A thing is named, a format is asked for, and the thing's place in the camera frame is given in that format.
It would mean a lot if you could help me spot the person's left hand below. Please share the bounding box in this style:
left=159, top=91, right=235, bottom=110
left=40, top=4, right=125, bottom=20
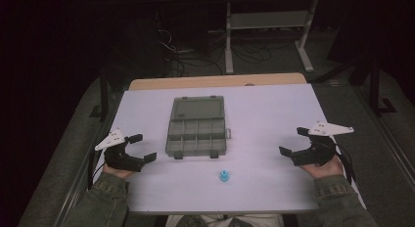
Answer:
left=102, top=162, right=135, bottom=180

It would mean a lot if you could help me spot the clear grey compartment box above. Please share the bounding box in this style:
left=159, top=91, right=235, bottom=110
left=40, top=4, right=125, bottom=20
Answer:
left=164, top=95, right=232, bottom=160

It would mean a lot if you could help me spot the tangle of floor cables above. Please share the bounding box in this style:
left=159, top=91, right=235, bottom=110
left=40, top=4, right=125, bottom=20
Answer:
left=157, top=28, right=272, bottom=78

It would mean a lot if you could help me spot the right hand-held gripper black cable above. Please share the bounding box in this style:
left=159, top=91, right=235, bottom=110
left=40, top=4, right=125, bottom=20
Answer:
left=334, top=144, right=356, bottom=186

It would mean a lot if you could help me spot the white metal desk frame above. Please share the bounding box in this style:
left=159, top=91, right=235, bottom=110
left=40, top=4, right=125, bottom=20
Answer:
left=224, top=0, right=320, bottom=75

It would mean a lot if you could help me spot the hand-held gripper black cable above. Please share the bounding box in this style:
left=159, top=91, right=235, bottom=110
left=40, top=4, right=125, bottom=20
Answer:
left=87, top=149, right=106, bottom=191
left=334, top=144, right=356, bottom=186

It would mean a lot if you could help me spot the left hand-held gripper black cable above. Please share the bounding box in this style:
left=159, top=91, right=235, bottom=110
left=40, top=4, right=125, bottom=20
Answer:
left=87, top=149, right=106, bottom=191

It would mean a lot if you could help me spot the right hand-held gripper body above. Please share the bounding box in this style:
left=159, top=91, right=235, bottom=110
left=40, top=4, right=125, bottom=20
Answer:
left=291, top=120, right=355, bottom=167

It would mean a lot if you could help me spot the black metal stand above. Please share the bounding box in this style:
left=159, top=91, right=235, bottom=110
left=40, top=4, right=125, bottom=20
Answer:
left=367, top=56, right=398, bottom=117

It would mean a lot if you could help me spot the person's right hand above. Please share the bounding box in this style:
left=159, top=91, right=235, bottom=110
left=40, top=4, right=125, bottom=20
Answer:
left=299, top=154, right=345, bottom=180

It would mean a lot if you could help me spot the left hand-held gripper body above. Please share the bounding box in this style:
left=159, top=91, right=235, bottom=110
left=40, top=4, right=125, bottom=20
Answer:
left=94, top=128, right=146, bottom=173

